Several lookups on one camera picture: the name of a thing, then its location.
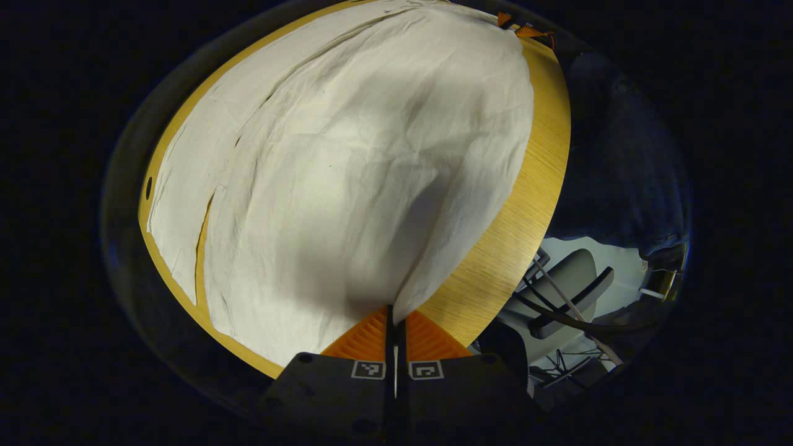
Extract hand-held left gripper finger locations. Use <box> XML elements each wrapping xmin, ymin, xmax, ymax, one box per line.
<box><xmin>397</xmin><ymin>310</ymin><xmax>533</xmax><ymax>444</ymax></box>
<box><xmin>260</xmin><ymin>305</ymin><xmax>395</xmax><ymax>444</ymax></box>

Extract white jeans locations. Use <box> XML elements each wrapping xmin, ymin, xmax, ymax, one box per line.
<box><xmin>149</xmin><ymin>0</ymin><xmax>535</xmax><ymax>367</ymax></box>

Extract person's dark clothing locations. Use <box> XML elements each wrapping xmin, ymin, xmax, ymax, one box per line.
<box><xmin>545</xmin><ymin>53</ymin><xmax>691</xmax><ymax>258</ymax></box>

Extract grey office chair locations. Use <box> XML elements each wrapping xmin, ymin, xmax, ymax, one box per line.
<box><xmin>496</xmin><ymin>248</ymin><xmax>626</xmax><ymax>388</ymax></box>

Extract black cable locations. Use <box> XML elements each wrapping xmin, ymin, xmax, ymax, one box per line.
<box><xmin>513</xmin><ymin>290</ymin><xmax>659</xmax><ymax>336</ymax></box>

